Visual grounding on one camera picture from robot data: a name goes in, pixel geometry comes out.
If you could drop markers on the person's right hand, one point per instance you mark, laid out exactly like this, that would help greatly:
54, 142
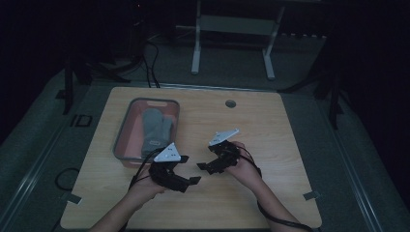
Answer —
245, 169

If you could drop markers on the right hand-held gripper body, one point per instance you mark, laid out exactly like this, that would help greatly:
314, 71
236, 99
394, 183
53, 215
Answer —
225, 154

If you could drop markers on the black equipment stand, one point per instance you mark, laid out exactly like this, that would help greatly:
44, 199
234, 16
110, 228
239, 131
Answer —
69, 87

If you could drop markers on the grey tape piece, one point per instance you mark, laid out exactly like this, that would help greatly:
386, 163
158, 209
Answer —
311, 195
71, 198

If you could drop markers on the person's left hand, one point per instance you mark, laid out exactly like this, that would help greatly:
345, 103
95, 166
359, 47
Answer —
145, 190

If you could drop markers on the white metal stand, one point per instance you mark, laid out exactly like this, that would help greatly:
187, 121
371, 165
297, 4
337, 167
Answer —
235, 25

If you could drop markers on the grey mitten with label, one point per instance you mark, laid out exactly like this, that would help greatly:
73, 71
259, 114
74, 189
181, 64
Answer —
155, 132

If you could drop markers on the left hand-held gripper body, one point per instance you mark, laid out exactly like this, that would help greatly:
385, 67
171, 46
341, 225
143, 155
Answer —
167, 175

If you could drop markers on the pink bin with grey rim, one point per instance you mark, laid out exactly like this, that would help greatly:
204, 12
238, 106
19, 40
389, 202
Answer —
135, 141

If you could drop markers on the black tripod stand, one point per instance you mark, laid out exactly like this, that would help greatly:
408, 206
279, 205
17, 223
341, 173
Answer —
333, 103

